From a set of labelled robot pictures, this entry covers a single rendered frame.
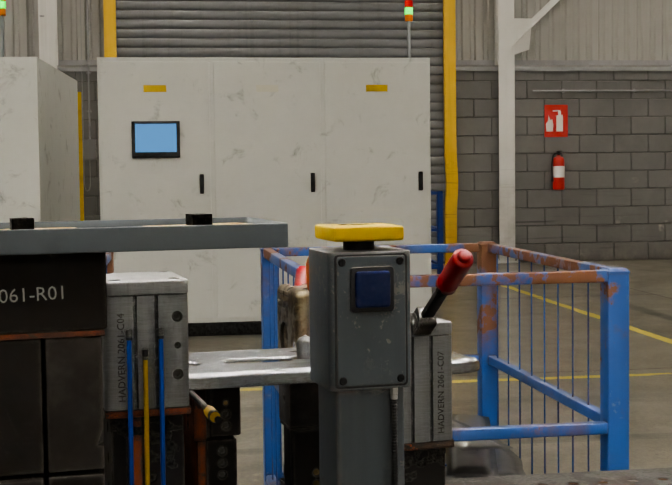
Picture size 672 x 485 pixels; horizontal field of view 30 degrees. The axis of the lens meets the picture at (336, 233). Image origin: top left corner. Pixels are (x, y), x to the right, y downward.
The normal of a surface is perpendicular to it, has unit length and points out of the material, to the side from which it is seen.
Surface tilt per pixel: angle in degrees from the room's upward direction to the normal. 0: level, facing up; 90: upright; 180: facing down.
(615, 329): 90
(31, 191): 90
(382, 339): 90
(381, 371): 90
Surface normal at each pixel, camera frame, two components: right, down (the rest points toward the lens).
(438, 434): 0.28, 0.04
